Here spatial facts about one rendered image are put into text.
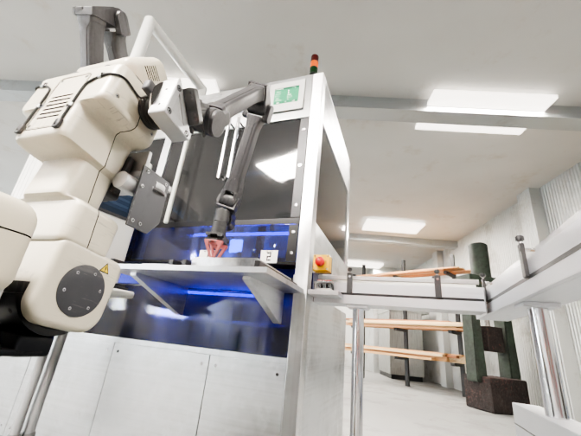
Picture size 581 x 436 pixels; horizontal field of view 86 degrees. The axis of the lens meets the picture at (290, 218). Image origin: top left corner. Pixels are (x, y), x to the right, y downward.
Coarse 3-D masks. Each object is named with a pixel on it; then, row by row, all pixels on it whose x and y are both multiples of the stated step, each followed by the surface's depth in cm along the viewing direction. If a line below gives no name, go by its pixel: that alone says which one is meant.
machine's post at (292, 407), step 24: (312, 96) 173; (312, 120) 166; (312, 144) 160; (312, 168) 155; (312, 192) 150; (312, 216) 145; (312, 240) 144; (312, 264) 142; (288, 360) 124; (288, 384) 121; (288, 408) 118; (288, 432) 115
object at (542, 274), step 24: (576, 216) 63; (552, 240) 68; (576, 240) 59; (528, 264) 81; (552, 264) 68; (576, 264) 59; (504, 288) 102; (528, 288) 82; (552, 288) 72; (576, 288) 70; (504, 312) 115
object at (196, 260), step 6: (198, 258) 112; (204, 258) 111; (210, 258) 110; (216, 258) 109; (222, 258) 108; (228, 258) 108; (234, 258) 107; (240, 258) 106; (246, 258) 105; (252, 258) 104; (258, 258) 104; (192, 264) 112; (198, 264) 111; (204, 264) 110; (210, 264) 109; (216, 264) 108; (222, 264) 107; (228, 264) 107; (234, 264) 106; (240, 264) 105; (246, 264) 104; (252, 264) 104; (276, 270) 118
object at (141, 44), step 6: (144, 18) 199; (150, 18) 199; (144, 24) 196; (150, 24) 198; (144, 30) 195; (150, 30) 198; (138, 36) 193; (144, 36) 194; (150, 36) 199; (138, 42) 191; (144, 42) 193; (132, 48) 190; (138, 48) 189; (144, 48) 193; (132, 54) 187; (138, 54) 188
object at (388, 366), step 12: (384, 312) 901; (396, 312) 848; (408, 312) 847; (420, 312) 843; (384, 336) 881; (396, 336) 827; (408, 336) 826; (420, 336) 824; (396, 348) 816; (408, 348) 815; (420, 348) 814; (384, 360) 862; (396, 360) 805; (420, 360) 803; (384, 372) 866; (396, 372) 795; (420, 372) 793
